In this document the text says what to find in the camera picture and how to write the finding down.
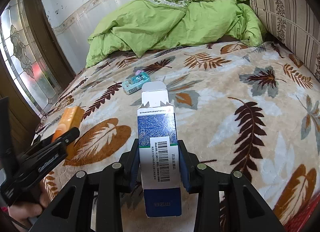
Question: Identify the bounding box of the orange small box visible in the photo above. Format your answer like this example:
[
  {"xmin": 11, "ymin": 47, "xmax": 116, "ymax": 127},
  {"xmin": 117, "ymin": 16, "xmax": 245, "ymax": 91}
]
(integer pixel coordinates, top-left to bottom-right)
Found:
[{"xmin": 52, "ymin": 106, "xmax": 85, "ymax": 142}]

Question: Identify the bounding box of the blue white carton box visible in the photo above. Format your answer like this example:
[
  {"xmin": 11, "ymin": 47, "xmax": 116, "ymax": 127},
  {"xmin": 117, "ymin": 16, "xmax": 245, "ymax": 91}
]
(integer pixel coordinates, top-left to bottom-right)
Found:
[{"xmin": 137, "ymin": 81, "xmax": 182, "ymax": 217}]

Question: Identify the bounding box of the red mesh trash basket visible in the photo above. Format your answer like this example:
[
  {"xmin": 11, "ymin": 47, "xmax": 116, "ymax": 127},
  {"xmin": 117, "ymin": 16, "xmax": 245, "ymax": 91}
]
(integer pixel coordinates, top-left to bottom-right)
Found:
[{"xmin": 284, "ymin": 193, "xmax": 319, "ymax": 231}]

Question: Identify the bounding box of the person's left hand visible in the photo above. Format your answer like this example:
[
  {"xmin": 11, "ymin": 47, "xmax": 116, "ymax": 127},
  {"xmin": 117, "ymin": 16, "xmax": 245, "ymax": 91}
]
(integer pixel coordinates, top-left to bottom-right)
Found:
[{"xmin": 8, "ymin": 181, "xmax": 51, "ymax": 228}]

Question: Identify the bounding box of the stained glass wooden door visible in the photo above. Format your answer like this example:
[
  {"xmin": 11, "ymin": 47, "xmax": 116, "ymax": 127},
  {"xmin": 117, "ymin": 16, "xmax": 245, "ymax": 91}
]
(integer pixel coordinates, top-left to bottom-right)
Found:
[{"xmin": 1, "ymin": 0, "xmax": 75, "ymax": 153}]

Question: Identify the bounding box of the teal blister pack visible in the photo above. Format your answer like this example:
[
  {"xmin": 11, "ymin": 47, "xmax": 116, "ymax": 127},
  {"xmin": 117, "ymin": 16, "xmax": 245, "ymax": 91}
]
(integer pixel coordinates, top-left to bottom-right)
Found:
[{"xmin": 122, "ymin": 70, "xmax": 151, "ymax": 95}]

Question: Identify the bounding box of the leaf pattern fleece blanket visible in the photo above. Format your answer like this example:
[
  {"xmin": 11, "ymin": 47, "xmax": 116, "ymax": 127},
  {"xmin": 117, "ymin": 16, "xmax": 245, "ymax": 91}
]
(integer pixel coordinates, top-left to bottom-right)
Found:
[{"xmin": 40, "ymin": 42, "xmax": 319, "ymax": 225}]

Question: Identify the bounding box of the green duvet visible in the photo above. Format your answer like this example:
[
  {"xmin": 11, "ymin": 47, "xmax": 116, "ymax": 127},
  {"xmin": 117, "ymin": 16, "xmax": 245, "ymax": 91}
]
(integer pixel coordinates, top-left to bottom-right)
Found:
[{"xmin": 86, "ymin": 0, "xmax": 266, "ymax": 68}]

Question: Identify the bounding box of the striped pillow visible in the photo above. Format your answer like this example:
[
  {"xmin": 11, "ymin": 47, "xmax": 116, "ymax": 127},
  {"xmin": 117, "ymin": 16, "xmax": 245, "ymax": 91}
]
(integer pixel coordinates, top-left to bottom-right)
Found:
[{"xmin": 250, "ymin": 0, "xmax": 319, "ymax": 79}]

